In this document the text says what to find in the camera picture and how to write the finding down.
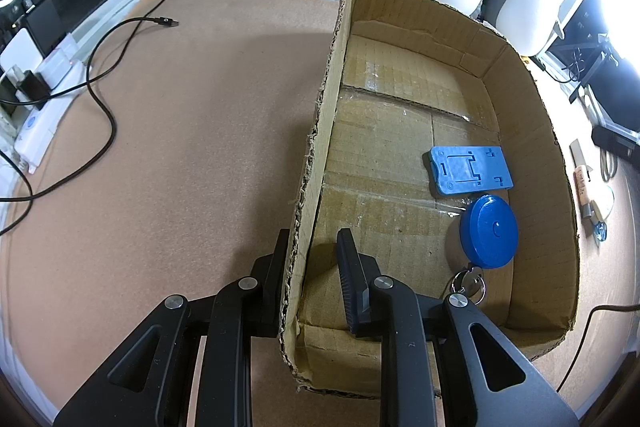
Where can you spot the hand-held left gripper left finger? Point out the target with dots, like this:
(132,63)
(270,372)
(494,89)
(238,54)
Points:
(272,277)

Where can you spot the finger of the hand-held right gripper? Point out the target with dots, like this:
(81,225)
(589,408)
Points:
(617,143)

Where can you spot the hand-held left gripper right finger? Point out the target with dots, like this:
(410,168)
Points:
(350,277)

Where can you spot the patterned white lighter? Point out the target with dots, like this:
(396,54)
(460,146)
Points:
(582,184)

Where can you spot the clear blue plastic item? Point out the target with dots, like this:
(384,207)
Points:
(601,232)

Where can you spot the blue round tape measure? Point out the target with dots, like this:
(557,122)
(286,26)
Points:
(490,229)

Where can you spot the cardboard box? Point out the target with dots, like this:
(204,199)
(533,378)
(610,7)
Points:
(390,132)

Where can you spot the blue phone stand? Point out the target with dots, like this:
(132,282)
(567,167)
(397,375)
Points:
(465,172)

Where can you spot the small penguin plush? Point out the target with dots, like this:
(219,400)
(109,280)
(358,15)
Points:
(525,17)

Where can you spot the white power strip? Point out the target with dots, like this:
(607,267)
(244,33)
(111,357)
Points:
(45,127)

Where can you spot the black plug adapter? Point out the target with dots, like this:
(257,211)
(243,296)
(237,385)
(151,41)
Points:
(32,84)

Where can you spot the white power adapter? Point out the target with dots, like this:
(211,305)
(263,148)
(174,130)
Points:
(20,52)

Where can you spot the black flat device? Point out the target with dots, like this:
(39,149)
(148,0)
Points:
(46,19)

